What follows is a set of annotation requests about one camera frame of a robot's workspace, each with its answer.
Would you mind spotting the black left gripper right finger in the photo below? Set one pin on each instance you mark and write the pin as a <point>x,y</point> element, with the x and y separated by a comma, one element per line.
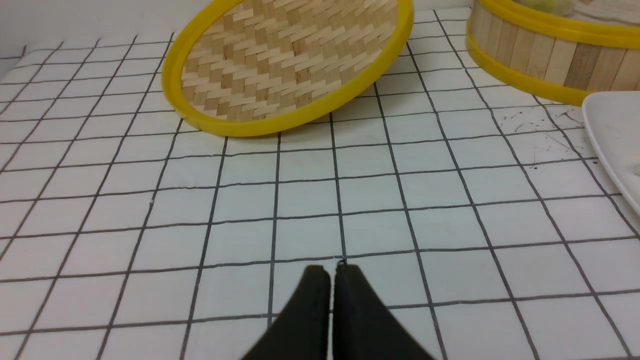
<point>363,327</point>

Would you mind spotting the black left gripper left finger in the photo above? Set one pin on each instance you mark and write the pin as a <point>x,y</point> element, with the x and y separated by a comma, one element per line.
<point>301,330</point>

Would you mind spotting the white square plate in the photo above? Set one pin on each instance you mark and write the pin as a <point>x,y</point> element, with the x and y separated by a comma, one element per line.
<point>612,123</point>

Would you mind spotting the white grid tablecloth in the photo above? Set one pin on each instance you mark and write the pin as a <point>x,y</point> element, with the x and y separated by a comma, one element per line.
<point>479,214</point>

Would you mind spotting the bamboo steamer lid yellow rim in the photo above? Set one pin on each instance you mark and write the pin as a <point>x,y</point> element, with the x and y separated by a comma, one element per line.
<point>246,68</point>

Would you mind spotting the bamboo steamer basket yellow rim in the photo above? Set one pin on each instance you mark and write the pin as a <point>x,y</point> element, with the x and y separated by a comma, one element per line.
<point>559,50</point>

